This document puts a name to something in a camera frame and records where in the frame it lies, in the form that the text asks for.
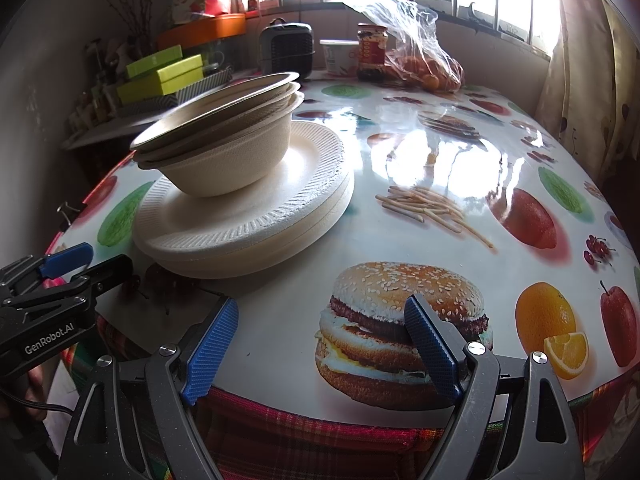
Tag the black portable heater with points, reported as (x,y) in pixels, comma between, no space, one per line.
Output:
(287,52)

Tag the green flat box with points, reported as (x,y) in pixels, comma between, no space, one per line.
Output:
(155,60)

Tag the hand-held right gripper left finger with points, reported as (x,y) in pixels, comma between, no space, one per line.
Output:
(210,355)

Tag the black binder clip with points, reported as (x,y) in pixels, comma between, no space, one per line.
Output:
(75,208)

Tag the heart print curtain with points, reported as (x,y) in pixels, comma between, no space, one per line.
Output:
(590,85)

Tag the white paper plate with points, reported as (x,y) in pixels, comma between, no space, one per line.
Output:
(225,272)
(225,252)
(310,160)
(225,261)

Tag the yellow-green flat box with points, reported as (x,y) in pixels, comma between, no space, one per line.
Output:
(170,77)

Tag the plastic bag of oranges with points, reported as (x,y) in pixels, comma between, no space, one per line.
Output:
(425,70)

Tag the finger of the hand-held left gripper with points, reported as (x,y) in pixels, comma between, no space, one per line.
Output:
(65,260)
(110,270)

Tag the orange round tray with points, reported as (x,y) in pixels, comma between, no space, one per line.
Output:
(210,30)

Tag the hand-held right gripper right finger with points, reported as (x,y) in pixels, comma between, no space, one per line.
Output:
(432,355)

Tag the dry twigs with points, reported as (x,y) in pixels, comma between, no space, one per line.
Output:
(130,5)

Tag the red label glass jar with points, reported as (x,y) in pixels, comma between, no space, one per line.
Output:
(371,55)

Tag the red plaid cloth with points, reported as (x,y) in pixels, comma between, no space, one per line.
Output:
(300,435)

